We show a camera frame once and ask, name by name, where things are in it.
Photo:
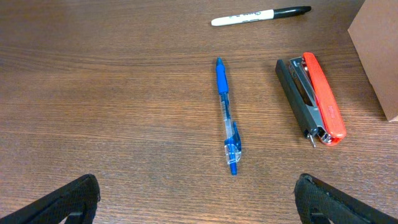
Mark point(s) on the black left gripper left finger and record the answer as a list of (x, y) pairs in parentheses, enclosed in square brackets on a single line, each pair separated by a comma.
[(75, 202)]

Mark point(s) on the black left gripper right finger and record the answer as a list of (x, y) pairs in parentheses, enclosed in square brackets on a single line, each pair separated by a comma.
[(319, 202)]

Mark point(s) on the blue ballpoint pen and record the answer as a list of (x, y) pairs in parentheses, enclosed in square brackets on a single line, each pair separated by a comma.
[(232, 143)]

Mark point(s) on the brown cardboard box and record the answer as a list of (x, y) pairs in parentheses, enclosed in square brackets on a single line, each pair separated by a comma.
[(374, 34)]

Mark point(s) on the white black-capped marker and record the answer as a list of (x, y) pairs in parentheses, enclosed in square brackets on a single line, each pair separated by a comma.
[(269, 14)]

